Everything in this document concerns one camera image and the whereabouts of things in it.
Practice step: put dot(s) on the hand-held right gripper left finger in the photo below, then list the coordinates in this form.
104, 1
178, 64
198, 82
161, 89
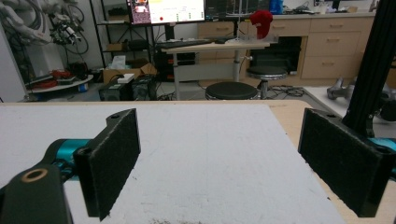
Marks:
109, 161

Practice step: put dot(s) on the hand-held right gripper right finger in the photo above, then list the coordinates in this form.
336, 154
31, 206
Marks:
342, 165

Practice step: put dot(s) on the black computer tower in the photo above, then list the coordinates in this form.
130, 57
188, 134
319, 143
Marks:
124, 90

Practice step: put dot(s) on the grey metal tool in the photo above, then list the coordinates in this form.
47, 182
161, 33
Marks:
337, 90

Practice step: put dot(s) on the small white box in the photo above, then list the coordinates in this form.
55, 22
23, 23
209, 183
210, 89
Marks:
126, 78

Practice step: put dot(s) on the cardboard box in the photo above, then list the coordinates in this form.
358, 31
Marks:
109, 74

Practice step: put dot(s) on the round white table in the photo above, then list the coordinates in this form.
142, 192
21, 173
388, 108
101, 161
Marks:
59, 86

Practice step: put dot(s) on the white table mat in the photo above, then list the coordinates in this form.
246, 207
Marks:
205, 155

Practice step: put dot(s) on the wooden drawer cabinet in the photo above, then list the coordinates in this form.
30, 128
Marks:
333, 46

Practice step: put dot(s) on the small black round stool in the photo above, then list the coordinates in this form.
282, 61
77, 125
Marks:
266, 72

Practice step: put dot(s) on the large black round stool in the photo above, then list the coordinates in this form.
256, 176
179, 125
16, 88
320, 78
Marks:
232, 90

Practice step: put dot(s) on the black shelf rack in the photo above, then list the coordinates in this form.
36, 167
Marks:
106, 23

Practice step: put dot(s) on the black keyboard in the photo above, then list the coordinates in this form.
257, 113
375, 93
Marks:
182, 43

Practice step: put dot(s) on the wooden standing desk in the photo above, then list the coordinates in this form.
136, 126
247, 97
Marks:
218, 47

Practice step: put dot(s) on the red cloth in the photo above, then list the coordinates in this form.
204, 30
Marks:
262, 21

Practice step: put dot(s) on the lit computer monitor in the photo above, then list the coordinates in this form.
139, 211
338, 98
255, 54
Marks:
174, 11

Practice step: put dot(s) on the blue bottle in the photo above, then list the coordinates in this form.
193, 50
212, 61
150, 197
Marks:
276, 6

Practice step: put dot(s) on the dark computer monitor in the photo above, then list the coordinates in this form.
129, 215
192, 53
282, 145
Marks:
236, 7

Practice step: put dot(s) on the black metal stand post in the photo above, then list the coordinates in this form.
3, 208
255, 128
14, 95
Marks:
370, 71

